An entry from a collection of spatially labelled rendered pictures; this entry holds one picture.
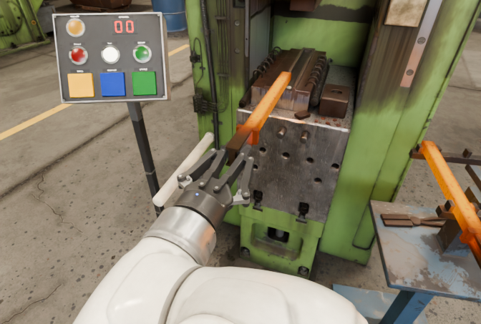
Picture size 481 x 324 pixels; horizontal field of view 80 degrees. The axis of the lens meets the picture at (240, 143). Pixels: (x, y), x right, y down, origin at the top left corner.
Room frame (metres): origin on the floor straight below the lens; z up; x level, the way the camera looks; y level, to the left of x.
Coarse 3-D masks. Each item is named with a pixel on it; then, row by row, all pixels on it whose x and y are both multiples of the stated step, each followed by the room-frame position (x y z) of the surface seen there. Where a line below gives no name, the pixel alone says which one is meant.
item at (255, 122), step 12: (288, 72) 0.83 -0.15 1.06; (276, 84) 0.73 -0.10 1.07; (264, 96) 0.66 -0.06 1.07; (276, 96) 0.66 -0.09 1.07; (264, 108) 0.59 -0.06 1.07; (252, 120) 0.53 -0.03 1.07; (264, 120) 0.56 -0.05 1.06; (240, 132) 0.47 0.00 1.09; (228, 144) 0.43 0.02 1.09; (240, 144) 0.43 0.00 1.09
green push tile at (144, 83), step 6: (132, 72) 0.88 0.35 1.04; (138, 72) 0.88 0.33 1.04; (144, 72) 0.89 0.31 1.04; (150, 72) 0.89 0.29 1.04; (132, 78) 0.87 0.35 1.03; (138, 78) 0.88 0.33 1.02; (144, 78) 0.88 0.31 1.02; (150, 78) 0.88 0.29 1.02; (132, 84) 0.86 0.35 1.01; (138, 84) 0.86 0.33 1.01; (144, 84) 0.87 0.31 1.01; (150, 84) 0.87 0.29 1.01; (156, 84) 0.88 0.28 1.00; (138, 90) 0.86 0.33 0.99; (144, 90) 0.86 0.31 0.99; (150, 90) 0.86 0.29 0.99; (156, 90) 0.86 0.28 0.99
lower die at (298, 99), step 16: (304, 48) 1.26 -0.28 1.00; (272, 64) 1.11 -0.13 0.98; (288, 64) 1.09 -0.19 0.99; (320, 64) 1.08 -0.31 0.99; (256, 80) 0.96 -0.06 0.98; (272, 80) 0.94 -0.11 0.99; (304, 80) 0.93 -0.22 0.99; (256, 96) 0.90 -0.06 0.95; (288, 96) 0.86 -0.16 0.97; (304, 96) 0.85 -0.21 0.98
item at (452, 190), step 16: (432, 144) 0.63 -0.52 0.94; (432, 160) 0.56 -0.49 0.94; (448, 176) 0.50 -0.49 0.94; (448, 192) 0.45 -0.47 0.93; (464, 208) 0.40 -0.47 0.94; (464, 224) 0.37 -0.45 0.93; (480, 224) 0.36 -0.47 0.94; (464, 240) 0.34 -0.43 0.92; (480, 240) 0.32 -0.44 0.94; (480, 256) 0.30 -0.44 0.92
